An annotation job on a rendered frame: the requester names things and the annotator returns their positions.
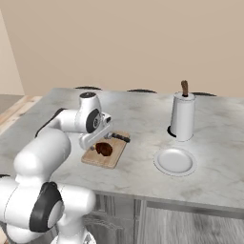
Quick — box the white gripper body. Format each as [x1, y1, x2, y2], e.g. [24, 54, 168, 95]
[78, 122, 114, 152]

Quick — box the dark red meat piece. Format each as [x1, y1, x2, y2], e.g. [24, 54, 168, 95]
[94, 141, 114, 157]

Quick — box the wooden cutting board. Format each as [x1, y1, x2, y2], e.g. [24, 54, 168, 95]
[80, 130, 131, 170]

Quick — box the grey wooden drawer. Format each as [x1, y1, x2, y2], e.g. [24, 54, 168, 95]
[82, 193, 143, 244]

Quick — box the white round plate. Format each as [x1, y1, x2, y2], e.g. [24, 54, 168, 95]
[152, 147, 197, 177]

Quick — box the dark stool seat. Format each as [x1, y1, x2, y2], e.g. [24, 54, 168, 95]
[126, 88, 158, 94]
[191, 91, 217, 97]

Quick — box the white paper towel roll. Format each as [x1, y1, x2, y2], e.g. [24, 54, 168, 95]
[170, 91, 196, 143]

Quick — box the grey wooden cabinet front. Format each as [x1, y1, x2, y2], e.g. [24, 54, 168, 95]
[138, 199, 244, 244]

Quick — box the black handled knife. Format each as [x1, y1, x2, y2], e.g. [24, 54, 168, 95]
[104, 132, 132, 144]

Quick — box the brown post towel holder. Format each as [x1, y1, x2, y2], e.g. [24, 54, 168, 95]
[167, 79, 192, 139]

